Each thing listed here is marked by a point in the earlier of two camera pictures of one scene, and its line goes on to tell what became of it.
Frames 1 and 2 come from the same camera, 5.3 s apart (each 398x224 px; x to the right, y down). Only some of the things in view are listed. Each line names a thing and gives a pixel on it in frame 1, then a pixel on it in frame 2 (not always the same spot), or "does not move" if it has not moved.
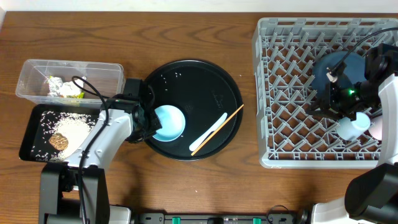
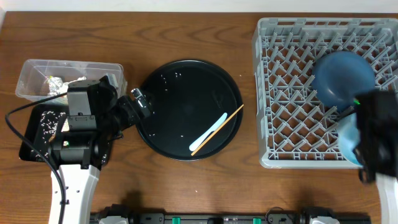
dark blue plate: [355, 69] does not move
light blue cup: [349, 130] does not move
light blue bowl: [172, 121] to [348, 139]
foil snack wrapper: [54, 84] does not move
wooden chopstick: [215, 132] does not move
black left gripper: [152, 123] to [131, 109]
